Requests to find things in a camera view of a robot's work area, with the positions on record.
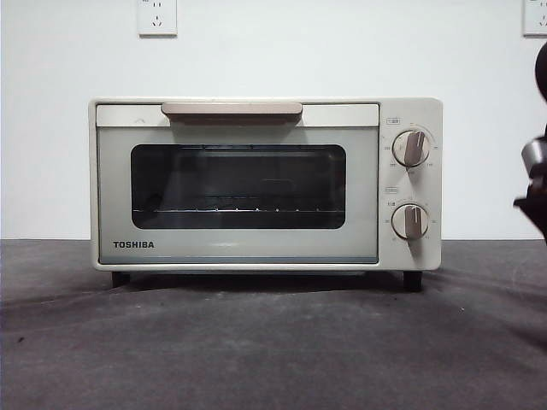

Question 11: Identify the oven door with taupe handle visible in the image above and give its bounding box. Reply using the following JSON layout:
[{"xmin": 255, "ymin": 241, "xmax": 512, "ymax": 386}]
[{"xmin": 95, "ymin": 101, "xmax": 381, "ymax": 266}]

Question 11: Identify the small taupe oven knob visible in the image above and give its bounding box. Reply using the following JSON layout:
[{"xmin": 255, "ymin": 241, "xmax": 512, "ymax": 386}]
[{"xmin": 391, "ymin": 202, "xmax": 431, "ymax": 241}]

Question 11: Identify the large taupe oven knob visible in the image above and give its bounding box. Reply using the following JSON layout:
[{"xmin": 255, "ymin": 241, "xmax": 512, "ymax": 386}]
[{"xmin": 391, "ymin": 129, "xmax": 432, "ymax": 168}]

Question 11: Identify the cream toaster oven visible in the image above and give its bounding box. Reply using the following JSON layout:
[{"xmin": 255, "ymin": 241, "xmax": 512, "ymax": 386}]
[{"xmin": 88, "ymin": 97, "xmax": 444, "ymax": 294}]

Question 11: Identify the metal wire oven rack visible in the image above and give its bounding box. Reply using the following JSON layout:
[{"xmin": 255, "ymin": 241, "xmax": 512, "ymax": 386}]
[{"xmin": 131, "ymin": 206, "xmax": 344, "ymax": 215}]

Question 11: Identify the white wall socket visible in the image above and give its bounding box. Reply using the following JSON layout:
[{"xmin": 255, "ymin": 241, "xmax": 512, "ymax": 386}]
[
  {"xmin": 137, "ymin": 0, "xmax": 179, "ymax": 38},
  {"xmin": 522, "ymin": 0, "xmax": 547, "ymax": 38}
]

